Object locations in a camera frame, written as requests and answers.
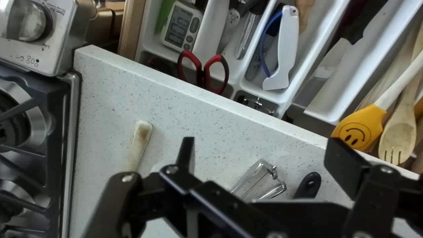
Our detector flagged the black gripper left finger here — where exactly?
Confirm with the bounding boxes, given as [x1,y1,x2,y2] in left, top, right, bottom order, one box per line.
[81,137,249,238]

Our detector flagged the white digital kitchen timer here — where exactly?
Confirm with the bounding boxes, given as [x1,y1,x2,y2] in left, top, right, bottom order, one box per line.
[160,0,202,52]

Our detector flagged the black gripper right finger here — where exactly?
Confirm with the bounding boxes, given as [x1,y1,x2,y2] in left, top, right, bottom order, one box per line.
[324,138,423,238]

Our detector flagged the red handled scissors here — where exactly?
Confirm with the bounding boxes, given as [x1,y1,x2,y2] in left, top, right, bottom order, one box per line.
[177,51,230,96]

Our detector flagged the black spatula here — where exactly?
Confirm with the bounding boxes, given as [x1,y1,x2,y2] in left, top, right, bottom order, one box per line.
[293,172,321,199]

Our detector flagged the stainless steel gas stove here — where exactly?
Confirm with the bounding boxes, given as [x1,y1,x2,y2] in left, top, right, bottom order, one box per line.
[0,0,97,238]

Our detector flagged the cream wooden utensil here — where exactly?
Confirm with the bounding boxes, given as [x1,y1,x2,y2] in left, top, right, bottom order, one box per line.
[127,121,153,171]

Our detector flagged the white plastic utensil tray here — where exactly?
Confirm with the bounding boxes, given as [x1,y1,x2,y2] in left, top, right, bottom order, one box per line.
[136,0,418,118]

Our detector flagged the white and blue peeler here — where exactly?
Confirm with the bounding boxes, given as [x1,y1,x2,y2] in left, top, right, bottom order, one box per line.
[259,6,300,90]

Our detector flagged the silver ice cream scoop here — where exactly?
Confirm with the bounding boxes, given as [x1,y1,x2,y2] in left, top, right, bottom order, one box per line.
[231,160,287,203]

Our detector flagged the yellow smiley face spatula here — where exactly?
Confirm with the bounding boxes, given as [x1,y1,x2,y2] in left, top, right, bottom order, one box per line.
[330,52,423,151]

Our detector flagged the wooden fork spoon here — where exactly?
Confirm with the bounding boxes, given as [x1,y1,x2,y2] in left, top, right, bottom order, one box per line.
[374,20,422,166]

